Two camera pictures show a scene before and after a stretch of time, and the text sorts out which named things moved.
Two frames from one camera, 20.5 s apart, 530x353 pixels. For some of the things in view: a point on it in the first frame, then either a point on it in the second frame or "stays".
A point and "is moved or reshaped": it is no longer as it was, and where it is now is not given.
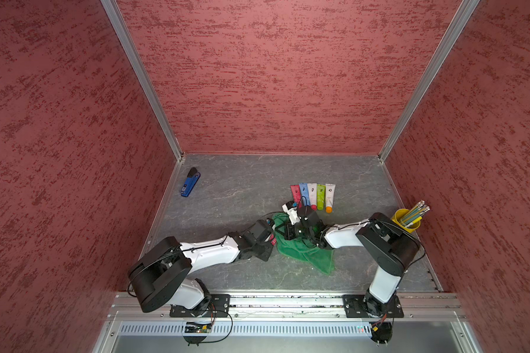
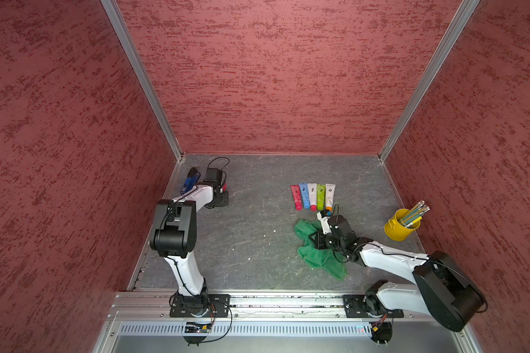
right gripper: x=287 y=232 -> x=319 y=243
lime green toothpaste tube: x=321 y=193 stays
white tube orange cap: x=330 y=193 stays
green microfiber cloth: x=322 y=259 is moved or reshaped
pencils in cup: x=414 y=214 stays
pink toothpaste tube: x=296 y=195 stays
